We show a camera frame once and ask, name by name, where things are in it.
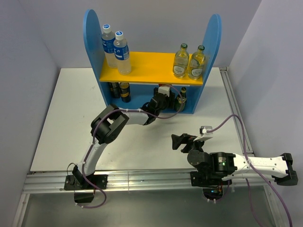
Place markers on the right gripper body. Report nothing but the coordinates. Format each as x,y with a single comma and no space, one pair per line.
196,144

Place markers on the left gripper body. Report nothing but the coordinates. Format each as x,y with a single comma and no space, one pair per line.
168,103

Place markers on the green glass bottle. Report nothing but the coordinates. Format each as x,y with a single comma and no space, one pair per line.
177,103
182,98

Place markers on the dark can front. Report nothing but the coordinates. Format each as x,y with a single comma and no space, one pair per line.
125,92

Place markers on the dark can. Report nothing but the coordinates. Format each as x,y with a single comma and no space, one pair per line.
125,92
114,89

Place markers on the Pocari bottle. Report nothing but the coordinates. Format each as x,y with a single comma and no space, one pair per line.
122,54
108,38

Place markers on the green glass bottle front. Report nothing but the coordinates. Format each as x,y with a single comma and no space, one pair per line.
177,103

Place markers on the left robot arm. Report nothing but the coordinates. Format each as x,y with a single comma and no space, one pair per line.
106,127

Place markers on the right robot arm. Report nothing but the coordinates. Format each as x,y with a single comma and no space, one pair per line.
221,168

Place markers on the blue and yellow wooden shelf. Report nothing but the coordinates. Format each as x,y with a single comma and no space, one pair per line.
149,69

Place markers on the yellow glass bottle left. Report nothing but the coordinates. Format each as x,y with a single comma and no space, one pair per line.
181,61

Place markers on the yellow glass bottle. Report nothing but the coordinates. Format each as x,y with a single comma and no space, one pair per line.
181,61
196,63

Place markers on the yellow glass bottle right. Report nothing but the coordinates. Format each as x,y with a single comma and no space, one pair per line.
196,63

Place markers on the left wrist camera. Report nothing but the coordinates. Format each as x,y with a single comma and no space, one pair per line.
164,89

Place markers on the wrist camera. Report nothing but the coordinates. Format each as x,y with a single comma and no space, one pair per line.
205,133
164,89

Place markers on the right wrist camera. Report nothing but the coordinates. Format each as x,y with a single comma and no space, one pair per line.
205,133

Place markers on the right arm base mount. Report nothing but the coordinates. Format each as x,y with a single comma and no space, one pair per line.
213,189

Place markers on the aluminium rail right side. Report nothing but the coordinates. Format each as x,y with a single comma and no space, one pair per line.
234,108

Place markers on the aluminium rail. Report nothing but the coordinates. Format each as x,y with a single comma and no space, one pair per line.
145,180
234,108

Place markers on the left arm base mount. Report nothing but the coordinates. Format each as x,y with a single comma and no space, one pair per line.
83,191

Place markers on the aluminium rail front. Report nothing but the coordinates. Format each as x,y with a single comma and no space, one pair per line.
145,180

